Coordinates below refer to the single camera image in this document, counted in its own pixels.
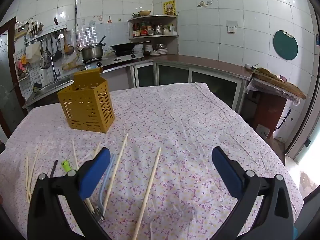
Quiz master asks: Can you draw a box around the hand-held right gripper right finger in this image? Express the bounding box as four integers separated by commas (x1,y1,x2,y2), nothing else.
211,146,294,240

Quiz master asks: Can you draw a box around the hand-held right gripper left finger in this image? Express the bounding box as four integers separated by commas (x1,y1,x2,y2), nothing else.
27,147,112,240

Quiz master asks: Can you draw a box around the yellow perforated utensil holder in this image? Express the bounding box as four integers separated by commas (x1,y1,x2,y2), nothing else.
57,67,115,133

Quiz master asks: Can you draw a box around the curved wooden chopstick at right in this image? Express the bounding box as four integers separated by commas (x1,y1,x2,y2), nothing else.
96,154,117,222

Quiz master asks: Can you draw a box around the floral tablecloth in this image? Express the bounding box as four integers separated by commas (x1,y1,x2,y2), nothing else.
0,82,304,240

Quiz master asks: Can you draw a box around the small table with plastic cover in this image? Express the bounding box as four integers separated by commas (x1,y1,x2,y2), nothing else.
246,76,300,140

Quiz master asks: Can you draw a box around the steel kitchen sink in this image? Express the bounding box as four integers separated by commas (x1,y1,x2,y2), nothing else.
23,76,75,109

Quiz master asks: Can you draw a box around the kitchen counter cabinet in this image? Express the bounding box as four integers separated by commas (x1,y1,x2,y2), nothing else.
130,60,250,113

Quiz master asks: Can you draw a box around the wooden cutting board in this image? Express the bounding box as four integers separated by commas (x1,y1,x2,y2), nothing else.
251,67,307,100

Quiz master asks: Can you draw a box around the white soap dispenser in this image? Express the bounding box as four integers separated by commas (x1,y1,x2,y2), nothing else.
40,68,50,87

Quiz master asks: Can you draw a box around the steel gas stove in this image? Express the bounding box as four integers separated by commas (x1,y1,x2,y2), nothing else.
82,52,145,68

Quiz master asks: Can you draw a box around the steel kitchen faucet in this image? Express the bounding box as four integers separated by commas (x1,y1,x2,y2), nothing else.
40,50,61,82

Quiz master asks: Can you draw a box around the steel cooking pot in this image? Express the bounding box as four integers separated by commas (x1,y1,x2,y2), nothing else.
79,35,107,62

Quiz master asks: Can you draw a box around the black wok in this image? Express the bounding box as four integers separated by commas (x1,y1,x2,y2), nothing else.
108,42,137,53

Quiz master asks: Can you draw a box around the white cloth bag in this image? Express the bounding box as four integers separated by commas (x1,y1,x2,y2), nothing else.
25,42,42,63

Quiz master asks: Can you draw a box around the round green cutting board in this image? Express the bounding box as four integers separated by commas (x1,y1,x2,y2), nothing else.
272,29,299,61

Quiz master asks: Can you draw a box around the steel utensil rack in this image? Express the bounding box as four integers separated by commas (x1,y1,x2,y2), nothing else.
24,24,68,45

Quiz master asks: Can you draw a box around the black handled utensil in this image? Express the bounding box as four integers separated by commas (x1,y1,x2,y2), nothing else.
49,159,58,178

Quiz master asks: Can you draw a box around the corner wall shelf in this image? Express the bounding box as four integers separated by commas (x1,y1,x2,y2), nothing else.
127,14,180,43

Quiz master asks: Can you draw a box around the steel wall pipe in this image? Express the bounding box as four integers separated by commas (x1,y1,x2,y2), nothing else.
74,0,80,43

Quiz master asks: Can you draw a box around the yellow wall picture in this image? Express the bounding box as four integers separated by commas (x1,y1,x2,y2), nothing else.
163,0,176,15

